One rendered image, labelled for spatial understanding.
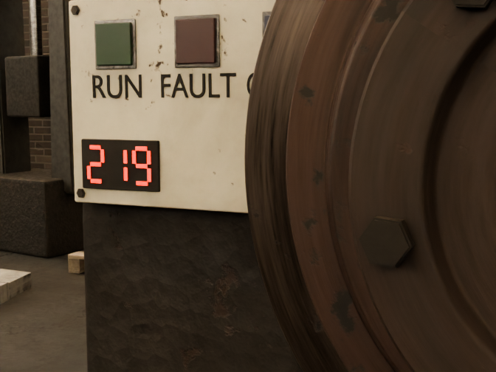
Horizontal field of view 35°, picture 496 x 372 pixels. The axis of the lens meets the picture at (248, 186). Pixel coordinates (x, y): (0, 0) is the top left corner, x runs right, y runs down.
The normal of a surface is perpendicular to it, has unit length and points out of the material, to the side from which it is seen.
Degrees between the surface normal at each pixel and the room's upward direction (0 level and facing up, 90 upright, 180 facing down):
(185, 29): 90
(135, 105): 90
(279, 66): 90
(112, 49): 90
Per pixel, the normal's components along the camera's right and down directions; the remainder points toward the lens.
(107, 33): -0.43, 0.11
